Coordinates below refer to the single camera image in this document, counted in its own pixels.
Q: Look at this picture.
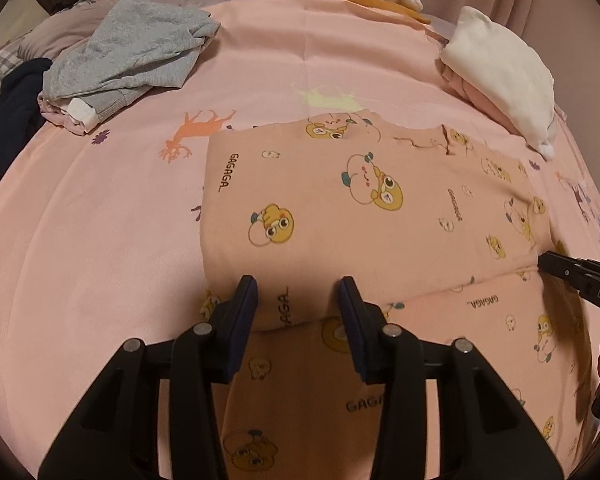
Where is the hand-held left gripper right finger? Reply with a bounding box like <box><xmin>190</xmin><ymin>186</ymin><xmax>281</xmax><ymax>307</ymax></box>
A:
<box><xmin>339</xmin><ymin>276</ymin><xmax>563</xmax><ymax>480</ymax></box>

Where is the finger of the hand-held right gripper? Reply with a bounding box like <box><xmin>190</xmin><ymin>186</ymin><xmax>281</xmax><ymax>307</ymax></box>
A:
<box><xmin>536</xmin><ymin>252</ymin><xmax>588</xmax><ymax>288</ymax></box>

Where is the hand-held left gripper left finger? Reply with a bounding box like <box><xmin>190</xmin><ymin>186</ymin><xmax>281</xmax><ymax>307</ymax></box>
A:
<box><xmin>37</xmin><ymin>275</ymin><xmax>258</xmax><ymax>480</ymax></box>

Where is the pink cartoon print pajama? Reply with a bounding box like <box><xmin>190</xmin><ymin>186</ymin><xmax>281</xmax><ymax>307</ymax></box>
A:
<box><xmin>197</xmin><ymin>112</ymin><xmax>596</xmax><ymax>480</ymax></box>

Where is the pink animal print bedsheet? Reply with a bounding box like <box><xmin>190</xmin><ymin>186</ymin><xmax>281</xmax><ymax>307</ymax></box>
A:
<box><xmin>0</xmin><ymin>0</ymin><xmax>600</xmax><ymax>480</ymax></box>

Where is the pink folded garment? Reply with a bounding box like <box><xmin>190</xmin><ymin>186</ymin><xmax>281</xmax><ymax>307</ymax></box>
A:
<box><xmin>440</xmin><ymin>67</ymin><xmax>526</xmax><ymax>136</ymax></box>

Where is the white folded garment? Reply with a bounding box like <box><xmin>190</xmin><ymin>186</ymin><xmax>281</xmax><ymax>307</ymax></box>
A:
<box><xmin>437</xmin><ymin>6</ymin><xmax>561</xmax><ymax>161</ymax></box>

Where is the pink garment with white cuff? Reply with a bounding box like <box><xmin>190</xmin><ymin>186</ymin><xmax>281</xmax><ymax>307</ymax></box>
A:
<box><xmin>39</xmin><ymin>94</ymin><xmax>102</xmax><ymax>136</ymax></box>

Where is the grey garment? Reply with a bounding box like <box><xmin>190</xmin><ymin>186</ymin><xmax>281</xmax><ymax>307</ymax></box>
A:
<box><xmin>40</xmin><ymin>0</ymin><xmax>221</xmax><ymax>128</ymax></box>

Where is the navy garment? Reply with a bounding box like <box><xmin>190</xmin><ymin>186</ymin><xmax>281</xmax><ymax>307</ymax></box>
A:
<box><xmin>0</xmin><ymin>57</ymin><xmax>55</xmax><ymax>196</ymax></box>

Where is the mauve quilt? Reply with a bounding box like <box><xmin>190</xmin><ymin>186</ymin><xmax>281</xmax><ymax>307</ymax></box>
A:
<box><xmin>17</xmin><ymin>0</ymin><xmax>116</xmax><ymax>61</ymax></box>

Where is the beige and brown pillow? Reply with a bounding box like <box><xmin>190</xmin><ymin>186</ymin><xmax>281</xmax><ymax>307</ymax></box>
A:
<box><xmin>0</xmin><ymin>0</ymin><xmax>98</xmax><ymax>46</ymax></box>

